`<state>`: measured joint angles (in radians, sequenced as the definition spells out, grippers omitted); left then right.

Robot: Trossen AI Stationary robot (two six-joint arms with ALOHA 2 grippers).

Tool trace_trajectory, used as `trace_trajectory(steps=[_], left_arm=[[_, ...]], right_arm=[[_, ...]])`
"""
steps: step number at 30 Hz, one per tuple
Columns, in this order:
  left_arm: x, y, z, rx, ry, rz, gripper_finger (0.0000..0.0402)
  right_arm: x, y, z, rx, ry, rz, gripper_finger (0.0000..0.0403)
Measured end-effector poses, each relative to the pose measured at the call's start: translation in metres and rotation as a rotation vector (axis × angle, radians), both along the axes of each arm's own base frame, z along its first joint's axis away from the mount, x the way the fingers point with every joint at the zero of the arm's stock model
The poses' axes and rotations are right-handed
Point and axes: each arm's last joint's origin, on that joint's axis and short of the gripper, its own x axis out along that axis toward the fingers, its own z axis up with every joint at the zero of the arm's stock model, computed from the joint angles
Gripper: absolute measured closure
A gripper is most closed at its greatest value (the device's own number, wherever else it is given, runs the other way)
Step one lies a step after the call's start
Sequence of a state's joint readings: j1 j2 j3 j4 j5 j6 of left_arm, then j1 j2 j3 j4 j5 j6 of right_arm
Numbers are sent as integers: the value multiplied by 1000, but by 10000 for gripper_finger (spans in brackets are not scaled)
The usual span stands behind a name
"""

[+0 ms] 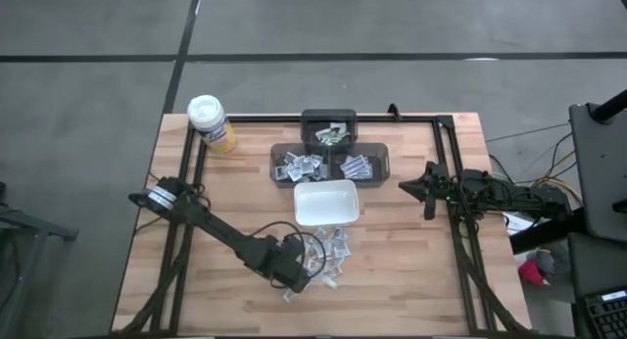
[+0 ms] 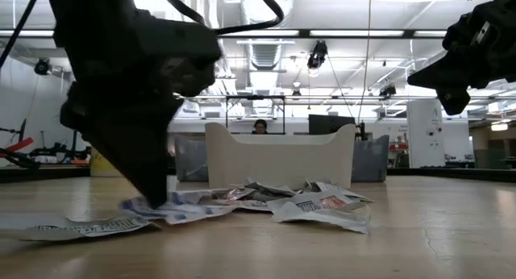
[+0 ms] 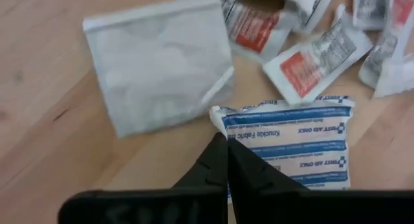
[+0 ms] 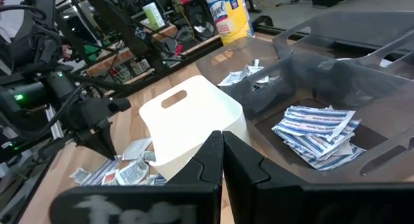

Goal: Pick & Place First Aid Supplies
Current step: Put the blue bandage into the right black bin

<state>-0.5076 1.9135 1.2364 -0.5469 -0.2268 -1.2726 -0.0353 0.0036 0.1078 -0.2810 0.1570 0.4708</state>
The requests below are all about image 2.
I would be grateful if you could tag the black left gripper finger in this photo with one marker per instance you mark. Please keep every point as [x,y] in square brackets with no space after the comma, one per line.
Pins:
[137,166]

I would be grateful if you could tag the black ceiling-mounted camera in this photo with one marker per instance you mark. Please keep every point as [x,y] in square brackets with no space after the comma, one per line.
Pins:
[42,66]
[388,90]

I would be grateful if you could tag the silver ceiling duct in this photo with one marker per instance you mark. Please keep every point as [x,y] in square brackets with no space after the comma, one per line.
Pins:
[266,57]

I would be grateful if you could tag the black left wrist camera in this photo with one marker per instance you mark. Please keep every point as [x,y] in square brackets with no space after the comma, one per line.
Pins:
[181,49]

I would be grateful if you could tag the black overhead camera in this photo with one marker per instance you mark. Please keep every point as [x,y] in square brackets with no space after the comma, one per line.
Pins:
[317,55]

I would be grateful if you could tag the black monitor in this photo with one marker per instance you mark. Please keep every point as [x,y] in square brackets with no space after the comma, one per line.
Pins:
[328,123]

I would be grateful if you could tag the red black clamp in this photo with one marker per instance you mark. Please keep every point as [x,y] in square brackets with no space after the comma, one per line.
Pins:
[18,145]

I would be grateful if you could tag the white printed packet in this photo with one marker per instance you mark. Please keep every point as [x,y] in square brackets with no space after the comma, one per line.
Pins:
[88,227]
[189,210]
[338,189]

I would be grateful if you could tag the white packet with red block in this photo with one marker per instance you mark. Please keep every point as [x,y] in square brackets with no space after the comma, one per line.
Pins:
[235,193]
[318,208]

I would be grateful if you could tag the white square column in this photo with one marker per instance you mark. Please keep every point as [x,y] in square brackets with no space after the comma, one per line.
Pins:
[425,138]

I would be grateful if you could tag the person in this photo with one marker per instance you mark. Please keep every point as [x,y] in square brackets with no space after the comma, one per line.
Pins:
[260,127]

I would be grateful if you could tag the white plastic bin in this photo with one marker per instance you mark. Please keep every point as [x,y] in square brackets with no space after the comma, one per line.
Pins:
[278,158]

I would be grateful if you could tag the yellow white Lysol wipes canister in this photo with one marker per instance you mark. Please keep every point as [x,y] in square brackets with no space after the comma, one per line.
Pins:
[98,166]

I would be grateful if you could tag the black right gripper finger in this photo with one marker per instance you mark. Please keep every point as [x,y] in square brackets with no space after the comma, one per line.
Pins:
[453,101]
[443,75]

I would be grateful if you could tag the black tripod stand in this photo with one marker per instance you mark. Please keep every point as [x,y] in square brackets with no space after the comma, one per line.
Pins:
[75,146]

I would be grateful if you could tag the black frame of far station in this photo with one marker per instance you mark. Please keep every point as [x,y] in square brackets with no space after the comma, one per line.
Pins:
[255,97]

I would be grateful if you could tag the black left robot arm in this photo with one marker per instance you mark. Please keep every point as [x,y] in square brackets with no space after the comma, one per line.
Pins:
[88,5]

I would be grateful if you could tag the large translucent grey bin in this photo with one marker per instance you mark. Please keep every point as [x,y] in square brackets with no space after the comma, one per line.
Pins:
[371,158]

